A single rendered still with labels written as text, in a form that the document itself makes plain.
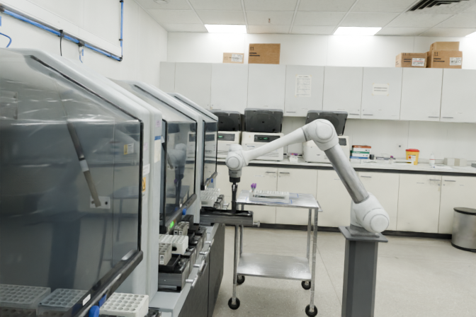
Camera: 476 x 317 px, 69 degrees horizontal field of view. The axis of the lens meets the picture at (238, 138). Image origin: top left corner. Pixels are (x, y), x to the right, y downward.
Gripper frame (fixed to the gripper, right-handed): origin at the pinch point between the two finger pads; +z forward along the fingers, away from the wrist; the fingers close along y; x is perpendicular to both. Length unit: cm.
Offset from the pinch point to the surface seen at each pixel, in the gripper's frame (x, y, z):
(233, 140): -22, -225, -30
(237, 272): 2, -26, 56
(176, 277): -14, 97, 5
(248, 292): 10, -51, 84
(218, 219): -8.6, 11.3, 6.2
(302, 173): 69, -224, 10
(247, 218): 9.8, 11.3, 4.2
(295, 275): 45, -27, 56
